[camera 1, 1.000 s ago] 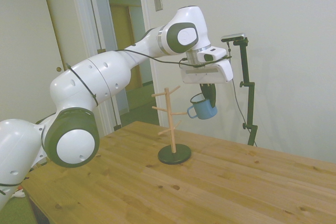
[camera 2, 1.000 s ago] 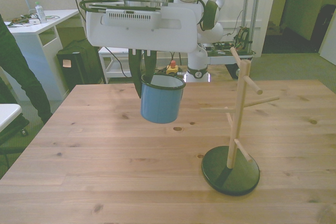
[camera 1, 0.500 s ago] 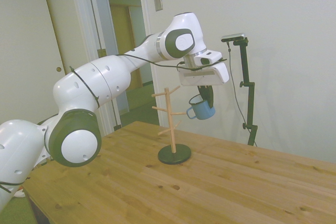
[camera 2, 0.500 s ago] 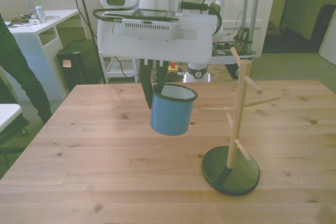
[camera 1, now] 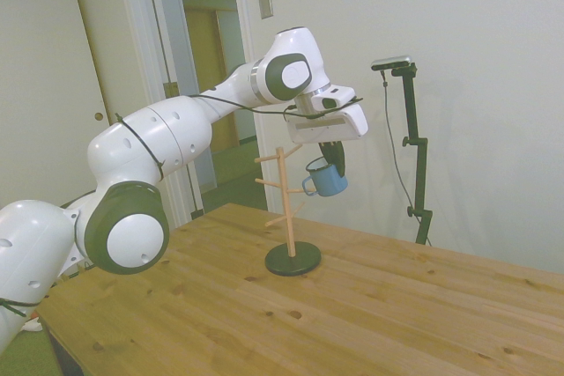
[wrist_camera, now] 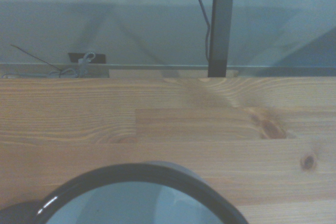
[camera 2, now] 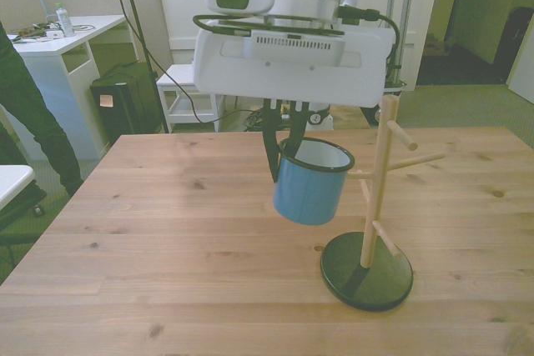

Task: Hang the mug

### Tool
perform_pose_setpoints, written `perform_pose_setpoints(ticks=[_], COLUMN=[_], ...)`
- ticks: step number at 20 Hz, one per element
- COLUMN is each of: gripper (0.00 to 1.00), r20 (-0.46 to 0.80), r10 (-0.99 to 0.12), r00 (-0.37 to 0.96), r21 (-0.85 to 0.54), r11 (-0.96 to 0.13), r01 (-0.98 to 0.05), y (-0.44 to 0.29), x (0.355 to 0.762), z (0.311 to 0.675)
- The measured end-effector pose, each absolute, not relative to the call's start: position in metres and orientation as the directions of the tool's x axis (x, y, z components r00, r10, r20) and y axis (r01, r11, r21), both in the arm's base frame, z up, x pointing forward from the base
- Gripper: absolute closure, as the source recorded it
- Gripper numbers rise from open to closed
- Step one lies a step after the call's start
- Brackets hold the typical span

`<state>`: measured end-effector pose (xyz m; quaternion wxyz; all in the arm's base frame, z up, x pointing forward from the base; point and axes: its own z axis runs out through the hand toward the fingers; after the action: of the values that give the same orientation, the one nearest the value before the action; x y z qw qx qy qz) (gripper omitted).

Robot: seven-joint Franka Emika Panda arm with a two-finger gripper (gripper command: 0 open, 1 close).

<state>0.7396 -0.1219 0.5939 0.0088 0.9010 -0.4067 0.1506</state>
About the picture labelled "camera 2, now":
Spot blue enamel mug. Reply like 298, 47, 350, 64
272, 137, 356, 226

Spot black suitcase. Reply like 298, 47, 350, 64
88, 61, 164, 145

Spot white rounded table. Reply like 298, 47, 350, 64
0, 163, 35, 212

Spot black camera stand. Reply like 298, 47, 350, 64
98, 0, 170, 135

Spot black hanging cable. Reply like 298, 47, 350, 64
101, 0, 262, 124

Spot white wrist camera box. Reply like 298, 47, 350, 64
243, 32, 347, 68

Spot person leg dark trousers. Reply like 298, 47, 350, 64
0, 20, 85, 198

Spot clear plastic bottle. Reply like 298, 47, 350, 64
54, 2, 77, 38

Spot white desk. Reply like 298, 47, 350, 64
7, 13, 139, 162

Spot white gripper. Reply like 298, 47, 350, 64
192, 28, 395, 184

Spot white stool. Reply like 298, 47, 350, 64
155, 63, 227, 133

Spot wooden mug tree stand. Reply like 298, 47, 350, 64
320, 94, 446, 313

